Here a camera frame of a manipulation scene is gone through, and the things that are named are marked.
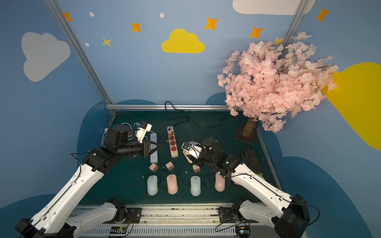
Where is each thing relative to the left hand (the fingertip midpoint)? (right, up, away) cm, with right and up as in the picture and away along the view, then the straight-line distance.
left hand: (161, 143), depth 67 cm
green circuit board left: (-23, -44, +6) cm, 50 cm away
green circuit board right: (+40, -45, +6) cm, 60 cm away
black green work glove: (+51, -13, +28) cm, 60 cm away
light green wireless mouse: (-8, -25, +16) cm, 31 cm away
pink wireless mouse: (+31, -25, +17) cm, 43 cm away
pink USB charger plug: (+17, -18, +21) cm, 33 cm away
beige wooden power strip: (+1, -3, +34) cm, 34 cm away
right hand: (+15, -3, +9) cm, 18 cm away
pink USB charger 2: (0, -17, +23) cm, 29 cm away
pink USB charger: (-9, -17, +21) cm, 29 cm away
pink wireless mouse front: (+3, -25, +15) cm, 30 cm away
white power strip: (-10, -12, +26) cm, 30 cm away
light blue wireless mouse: (+16, -25, +15) cm, 34 cm away
